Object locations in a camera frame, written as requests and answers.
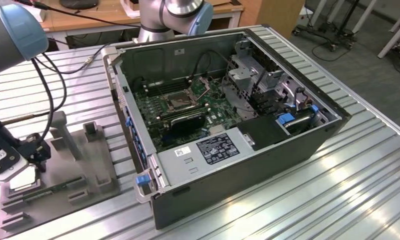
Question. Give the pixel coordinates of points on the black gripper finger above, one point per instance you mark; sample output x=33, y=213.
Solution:
x=39, y=163

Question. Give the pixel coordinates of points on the silver CPU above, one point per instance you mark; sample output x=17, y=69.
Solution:
x=25, y=184

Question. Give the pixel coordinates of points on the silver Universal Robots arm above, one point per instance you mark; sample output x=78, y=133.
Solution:
x=7, y=37

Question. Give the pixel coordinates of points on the CPU socket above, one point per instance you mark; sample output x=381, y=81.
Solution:
x=181, y=101

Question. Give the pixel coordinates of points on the grey parts rack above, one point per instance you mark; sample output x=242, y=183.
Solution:
x=67, y=175

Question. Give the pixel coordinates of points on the green RAM stick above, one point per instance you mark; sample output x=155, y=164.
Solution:
x=54, y=191

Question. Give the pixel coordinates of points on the blue case latch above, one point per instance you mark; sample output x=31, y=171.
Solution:
x=142, y=180

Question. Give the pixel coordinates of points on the silver power supply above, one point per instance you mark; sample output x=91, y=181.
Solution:
x=183, y=165

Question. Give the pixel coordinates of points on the black graphics card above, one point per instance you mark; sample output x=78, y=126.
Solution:
x=187, y=123

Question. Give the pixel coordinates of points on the wooden desk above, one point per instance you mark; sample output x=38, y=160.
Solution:
x=97, y=17

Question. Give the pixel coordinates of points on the green motherboard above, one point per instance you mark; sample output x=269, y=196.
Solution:
x=221, y=110

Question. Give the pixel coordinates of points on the open black PC case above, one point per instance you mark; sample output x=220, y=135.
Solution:
x=241, y=180

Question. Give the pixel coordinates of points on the black disk bay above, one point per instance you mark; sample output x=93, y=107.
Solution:
x=261, y=132

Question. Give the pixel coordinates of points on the silver metal drive cage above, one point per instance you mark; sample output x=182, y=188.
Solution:
x=244, y=72

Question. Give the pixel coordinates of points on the blue disk carrier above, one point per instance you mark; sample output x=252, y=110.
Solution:
x=285, y=119

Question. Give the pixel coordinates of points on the small blue clip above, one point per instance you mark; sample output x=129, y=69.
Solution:
x=314, y=108

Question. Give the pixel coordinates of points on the wooden cabinet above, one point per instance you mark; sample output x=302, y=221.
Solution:
x=274, y=15

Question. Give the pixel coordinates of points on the black wheeled stand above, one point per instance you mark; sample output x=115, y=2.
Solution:
x=334, y=30

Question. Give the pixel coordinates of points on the white table leg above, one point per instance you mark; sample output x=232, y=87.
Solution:
x=392, y=32

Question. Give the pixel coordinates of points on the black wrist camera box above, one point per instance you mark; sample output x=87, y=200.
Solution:
x=37, y=147

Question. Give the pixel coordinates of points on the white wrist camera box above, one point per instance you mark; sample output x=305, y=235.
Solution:
x=10, y=172

